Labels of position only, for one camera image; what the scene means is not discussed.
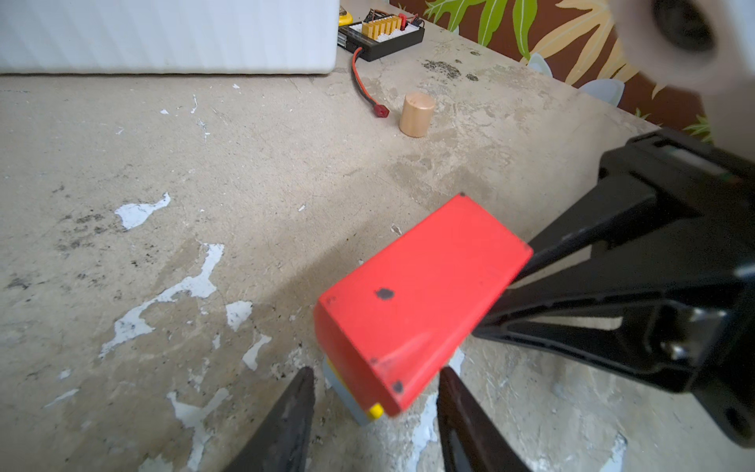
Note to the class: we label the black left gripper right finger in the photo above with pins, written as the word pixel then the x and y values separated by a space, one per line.
pixel 470 440

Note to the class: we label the yellow tape measure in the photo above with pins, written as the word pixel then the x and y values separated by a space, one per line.
pixel 345 18

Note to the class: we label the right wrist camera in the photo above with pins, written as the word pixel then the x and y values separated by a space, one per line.
pixel 706 47

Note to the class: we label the red rectangular block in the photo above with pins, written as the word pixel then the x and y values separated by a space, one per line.
pixel 394 322

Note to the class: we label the white toolbox brown lid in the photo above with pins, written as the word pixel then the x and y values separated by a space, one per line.
pixel 168 37

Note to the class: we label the light blue cube block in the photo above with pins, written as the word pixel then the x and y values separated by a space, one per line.
pixel 348 395

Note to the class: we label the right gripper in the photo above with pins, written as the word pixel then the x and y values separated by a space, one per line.
pixel 676 313

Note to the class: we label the natural wood cylinder block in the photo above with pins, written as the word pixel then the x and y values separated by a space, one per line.
pixel 417 114

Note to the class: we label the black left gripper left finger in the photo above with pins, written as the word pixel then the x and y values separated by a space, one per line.
pixel 282 439

